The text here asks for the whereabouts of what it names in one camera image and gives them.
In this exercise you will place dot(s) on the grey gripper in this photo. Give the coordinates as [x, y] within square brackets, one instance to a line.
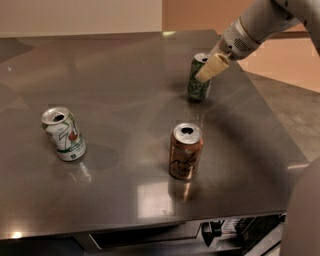
[235, 42]

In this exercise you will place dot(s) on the green soda can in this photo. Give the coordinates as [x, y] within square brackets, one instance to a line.
[198, 91]

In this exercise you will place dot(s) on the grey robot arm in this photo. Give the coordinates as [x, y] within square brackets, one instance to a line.
[262, 20]

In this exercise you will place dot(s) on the orange soda can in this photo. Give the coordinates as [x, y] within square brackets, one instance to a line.
[186, 143]

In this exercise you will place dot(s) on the white 7up soda can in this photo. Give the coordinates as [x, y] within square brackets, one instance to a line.
[61, 127]

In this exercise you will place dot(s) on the black equipment under table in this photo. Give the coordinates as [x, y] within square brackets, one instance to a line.
[250, 236]

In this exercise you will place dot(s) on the drawer under table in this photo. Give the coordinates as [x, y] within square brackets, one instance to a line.
[97, 241]

